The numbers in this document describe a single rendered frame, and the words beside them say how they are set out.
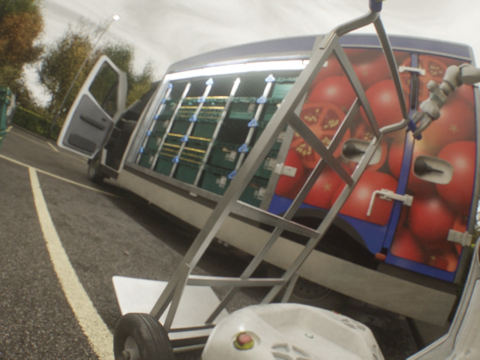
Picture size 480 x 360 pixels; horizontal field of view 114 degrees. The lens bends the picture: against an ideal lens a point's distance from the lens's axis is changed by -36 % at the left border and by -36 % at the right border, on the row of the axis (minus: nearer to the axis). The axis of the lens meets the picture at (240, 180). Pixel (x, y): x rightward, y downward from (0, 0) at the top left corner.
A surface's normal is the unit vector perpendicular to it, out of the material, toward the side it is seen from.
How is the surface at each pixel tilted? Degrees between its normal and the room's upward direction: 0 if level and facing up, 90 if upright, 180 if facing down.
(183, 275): 90
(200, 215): 90
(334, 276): 90
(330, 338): 73
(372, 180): 90
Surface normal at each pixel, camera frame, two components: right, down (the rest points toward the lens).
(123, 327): -0.56, -0.10
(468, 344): -0.83, -0.35
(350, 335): -0.56, -0.59
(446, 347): -0.69, -0.33
